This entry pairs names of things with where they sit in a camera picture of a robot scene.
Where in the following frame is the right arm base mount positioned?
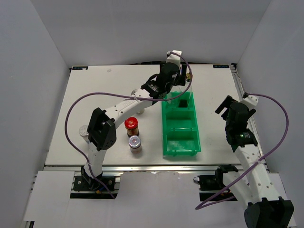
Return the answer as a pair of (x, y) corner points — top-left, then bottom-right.
(193, 175), (237, 202)

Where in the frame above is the left table logo sticker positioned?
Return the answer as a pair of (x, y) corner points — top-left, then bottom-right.
(72, 66), (88, 71)

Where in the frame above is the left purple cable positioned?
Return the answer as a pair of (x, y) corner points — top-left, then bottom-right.
(64, 51), (193, 199)

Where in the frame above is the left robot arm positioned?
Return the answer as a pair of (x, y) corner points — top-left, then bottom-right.
(81, 63), (187, 190)

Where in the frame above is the red lid sauce jar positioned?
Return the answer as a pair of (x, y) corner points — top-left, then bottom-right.
(124, 116), (140, 137)

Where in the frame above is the right table logo sticker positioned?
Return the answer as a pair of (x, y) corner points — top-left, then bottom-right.
(212, 64), (230, 69)

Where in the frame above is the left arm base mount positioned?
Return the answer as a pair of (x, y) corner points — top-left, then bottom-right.
(70, 174), (119, 200)

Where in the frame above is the silver lid spice jar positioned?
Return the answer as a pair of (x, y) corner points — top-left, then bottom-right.
(131, 89), (145, 114)

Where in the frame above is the clear oil bottle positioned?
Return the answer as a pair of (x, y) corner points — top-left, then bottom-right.
(166, 86), (182, 109)

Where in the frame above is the purple cable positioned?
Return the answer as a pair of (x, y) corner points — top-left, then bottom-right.
(64, 51), (193, 199)
(195, 93), (290, 211)

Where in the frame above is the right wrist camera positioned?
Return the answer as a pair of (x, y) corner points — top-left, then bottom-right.
(239, 92), (259, 111)

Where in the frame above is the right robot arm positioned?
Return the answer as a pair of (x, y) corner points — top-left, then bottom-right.
(214, 95), (294, 228)

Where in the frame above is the right aluminium rail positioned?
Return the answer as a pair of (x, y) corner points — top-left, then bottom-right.
(229, 63), (264, 158)

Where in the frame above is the green divided bin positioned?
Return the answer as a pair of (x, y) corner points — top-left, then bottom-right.
(161, 94), (201, 158)

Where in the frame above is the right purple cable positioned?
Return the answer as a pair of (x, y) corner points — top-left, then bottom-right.
(195, 93), (290, 211)

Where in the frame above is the table logo sticker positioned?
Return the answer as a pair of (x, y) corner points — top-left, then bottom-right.
(72, 66), (88, 71)
(212, 64), (230, 69)

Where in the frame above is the dark sauce glass bottle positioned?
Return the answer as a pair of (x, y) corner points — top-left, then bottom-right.
(178, 73), (192, 108)

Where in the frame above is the blue label white jar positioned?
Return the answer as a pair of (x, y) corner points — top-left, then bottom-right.
(79, 125), (89, 143)

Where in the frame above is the small silver lid jar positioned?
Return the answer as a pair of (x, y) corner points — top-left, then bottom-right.
(129, 135), (142, 153)

